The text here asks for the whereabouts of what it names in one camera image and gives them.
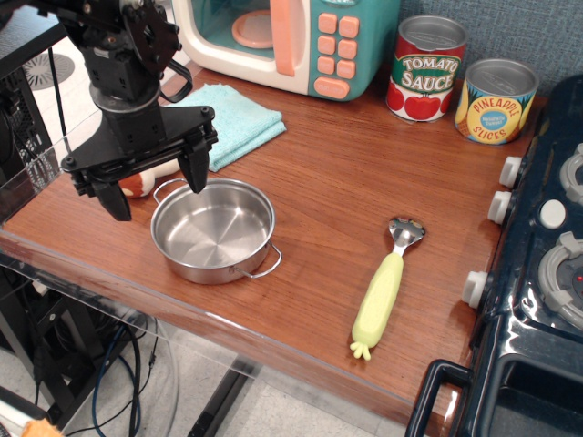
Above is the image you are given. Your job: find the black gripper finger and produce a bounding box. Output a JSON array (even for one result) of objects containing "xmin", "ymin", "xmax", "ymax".
[
  {"xmin": 94, "ymin": 182, "xmax": 131, "ymax": 221},
  {"xmin": 178, "ymin": 141, "xmax": 210, "ymax": 194}
]

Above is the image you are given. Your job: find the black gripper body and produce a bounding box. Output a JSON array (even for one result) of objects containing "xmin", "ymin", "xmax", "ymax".
[{"xmin": 61, "ymin": 101, "xmax": 218, "ymax": 197}]

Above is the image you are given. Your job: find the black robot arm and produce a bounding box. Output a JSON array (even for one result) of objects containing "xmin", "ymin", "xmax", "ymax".
[{"xmin": 30, "ymin": 1, "xmax": 218, "ymax": 221}]

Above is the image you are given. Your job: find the folded light blue towel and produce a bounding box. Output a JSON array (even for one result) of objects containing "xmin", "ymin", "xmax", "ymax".
[{"xmin": 170, "ymin": 84, "xmax": 286, "ymax": 172}]

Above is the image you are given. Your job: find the plush brown mushroom toy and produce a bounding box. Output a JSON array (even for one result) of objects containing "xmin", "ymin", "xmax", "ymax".
[{"xmin": 119, "ymin": 159, "xmax": 179, "ymax": 198}]

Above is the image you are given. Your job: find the stainless steel pot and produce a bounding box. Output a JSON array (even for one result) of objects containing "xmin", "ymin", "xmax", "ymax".
[{"xmin": 150, "ymin": 178, "xmax": 283, "ymax": 285}]

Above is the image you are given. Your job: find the teal toy microwave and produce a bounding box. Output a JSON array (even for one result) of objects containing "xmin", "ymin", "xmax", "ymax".
[{"xmin": 172, "ymin": 1, "xmax": 401, "ymax": 101}]

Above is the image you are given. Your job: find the tomato sauce can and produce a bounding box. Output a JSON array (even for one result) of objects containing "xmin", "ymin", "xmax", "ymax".
[{"xmin": 386, "ymin": 15, "xmax": 469, "ymax": 122}]

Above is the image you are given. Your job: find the pineapple slices can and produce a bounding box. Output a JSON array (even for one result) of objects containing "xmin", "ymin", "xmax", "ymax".
[{"xmin": 455, "ymin": 58, "xmax": 539, "ymax": 146}]

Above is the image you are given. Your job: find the dark blue toy stove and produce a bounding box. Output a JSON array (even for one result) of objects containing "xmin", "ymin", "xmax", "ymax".
[{"xmin": 406, "ymin": 76, "xmax": 582, "ymax": 436}]

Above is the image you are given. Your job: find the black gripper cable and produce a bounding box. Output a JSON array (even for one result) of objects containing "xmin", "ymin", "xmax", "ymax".
[{"xmin": 157, "ymin": 58, "xmax": 194, "ymax": 105}]

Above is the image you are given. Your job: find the blue floor cable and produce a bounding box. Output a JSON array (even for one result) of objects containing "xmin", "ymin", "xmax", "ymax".
[{"xmin": 90, "ymin": 325, "xmax": 142, "ymax": 437}]

